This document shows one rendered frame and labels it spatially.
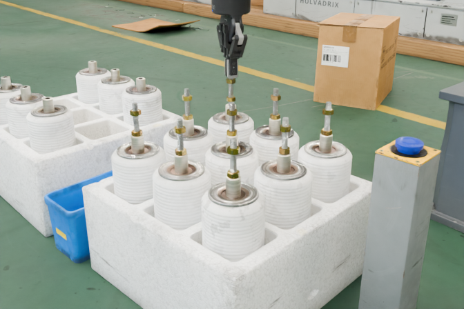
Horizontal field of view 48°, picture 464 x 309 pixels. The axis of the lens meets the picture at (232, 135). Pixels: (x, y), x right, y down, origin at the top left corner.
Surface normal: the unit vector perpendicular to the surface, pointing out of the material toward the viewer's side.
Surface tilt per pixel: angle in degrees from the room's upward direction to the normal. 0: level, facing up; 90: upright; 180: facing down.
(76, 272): 0
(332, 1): 90
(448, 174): 90
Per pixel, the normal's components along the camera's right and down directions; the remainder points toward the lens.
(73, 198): 0.71, 0.22
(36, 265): 0.00, -0.93
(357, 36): -0.48, 0.33
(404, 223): -0.70, 0.26
